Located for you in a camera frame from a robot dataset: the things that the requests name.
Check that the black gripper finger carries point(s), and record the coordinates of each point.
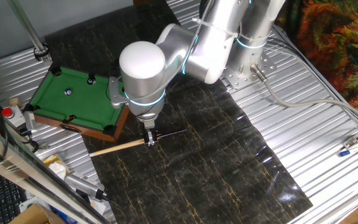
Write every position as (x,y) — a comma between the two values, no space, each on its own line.
(156,138)
(148,140)

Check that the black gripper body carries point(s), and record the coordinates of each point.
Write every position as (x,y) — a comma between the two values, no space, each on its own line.
(149,129)

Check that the wooden pool cue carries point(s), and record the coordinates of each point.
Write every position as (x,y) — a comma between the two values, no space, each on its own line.
(117,147)

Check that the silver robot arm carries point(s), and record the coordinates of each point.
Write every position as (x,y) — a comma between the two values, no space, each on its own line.
(197,46)

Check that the mini green pool table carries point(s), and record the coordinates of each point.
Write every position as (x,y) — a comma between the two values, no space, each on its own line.
(82,105)

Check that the dark blue pool ball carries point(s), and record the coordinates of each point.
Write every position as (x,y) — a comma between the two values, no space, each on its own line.
(91,81)

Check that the blue striped pool ball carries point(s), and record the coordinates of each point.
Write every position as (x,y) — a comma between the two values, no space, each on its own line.
(68,92)

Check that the black marble pattern mat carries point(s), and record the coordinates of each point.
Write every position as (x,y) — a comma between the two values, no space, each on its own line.
(197,161)

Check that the yellow paper bag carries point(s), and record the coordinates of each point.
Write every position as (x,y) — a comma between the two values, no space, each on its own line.
(53,160)

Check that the grey box with green button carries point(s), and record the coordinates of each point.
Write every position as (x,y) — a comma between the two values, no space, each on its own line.
(30,203)

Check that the small wooden block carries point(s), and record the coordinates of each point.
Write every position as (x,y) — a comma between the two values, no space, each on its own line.
(15,102)

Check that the brown cardboard box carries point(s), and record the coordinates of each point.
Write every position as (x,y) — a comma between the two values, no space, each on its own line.
(33,216)

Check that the silver metal pole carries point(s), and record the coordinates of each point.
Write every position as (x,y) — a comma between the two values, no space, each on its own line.
(26,26)

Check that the blue capped pen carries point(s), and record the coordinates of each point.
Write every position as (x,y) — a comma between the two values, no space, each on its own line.
(345,153)

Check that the colourful patterned cloth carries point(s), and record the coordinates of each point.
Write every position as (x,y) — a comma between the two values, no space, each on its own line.
(337,46)

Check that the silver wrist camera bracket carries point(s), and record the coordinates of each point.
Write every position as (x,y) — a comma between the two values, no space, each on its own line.
(115,93)

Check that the ribbed silver camera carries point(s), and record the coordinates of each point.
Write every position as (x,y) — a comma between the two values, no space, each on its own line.
(81,183)

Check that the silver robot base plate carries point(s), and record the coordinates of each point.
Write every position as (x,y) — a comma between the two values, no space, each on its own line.
(238,77)

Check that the aluminium frame bar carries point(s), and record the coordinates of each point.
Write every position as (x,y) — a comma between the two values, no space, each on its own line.
(26,174)

